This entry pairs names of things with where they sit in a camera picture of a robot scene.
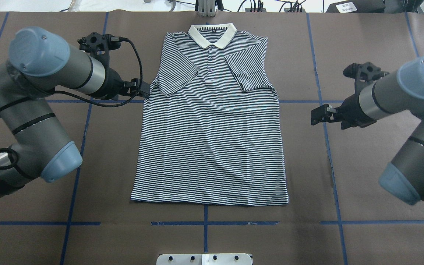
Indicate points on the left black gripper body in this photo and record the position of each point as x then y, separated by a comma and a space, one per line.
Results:
113, 83

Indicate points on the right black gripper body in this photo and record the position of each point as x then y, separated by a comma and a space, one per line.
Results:
352, 110

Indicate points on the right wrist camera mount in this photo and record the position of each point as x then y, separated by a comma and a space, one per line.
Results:
364, 75

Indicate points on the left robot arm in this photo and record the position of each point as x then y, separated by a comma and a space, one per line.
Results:
41, 64

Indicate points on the grey orange usb hub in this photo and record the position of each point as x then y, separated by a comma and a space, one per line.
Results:
253, 6
295, 6

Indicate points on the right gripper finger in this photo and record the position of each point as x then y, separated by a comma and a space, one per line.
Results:
325, 114

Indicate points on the black box with label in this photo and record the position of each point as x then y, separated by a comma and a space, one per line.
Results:
357, 6

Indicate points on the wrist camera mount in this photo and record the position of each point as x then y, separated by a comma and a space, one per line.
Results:
364, 75
98, 46

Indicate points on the navy white striped polo shirt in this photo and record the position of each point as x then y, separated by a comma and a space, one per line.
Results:
211, 125

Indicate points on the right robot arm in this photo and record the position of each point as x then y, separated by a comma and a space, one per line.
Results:
378, 95

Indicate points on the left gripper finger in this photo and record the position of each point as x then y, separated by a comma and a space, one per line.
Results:
136, 88

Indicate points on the aluminium frame post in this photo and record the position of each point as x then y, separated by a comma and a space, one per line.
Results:
205, 8

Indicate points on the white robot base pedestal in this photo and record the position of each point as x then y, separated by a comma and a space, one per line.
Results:
206, 259

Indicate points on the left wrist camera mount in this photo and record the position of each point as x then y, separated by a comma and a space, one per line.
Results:
98, 46

